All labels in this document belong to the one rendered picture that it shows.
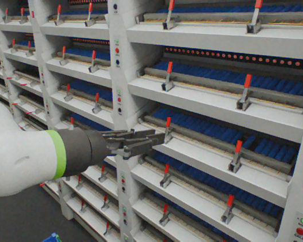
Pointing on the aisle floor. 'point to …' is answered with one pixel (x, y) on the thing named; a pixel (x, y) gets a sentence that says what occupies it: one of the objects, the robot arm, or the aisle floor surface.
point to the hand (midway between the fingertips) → (149, 137)
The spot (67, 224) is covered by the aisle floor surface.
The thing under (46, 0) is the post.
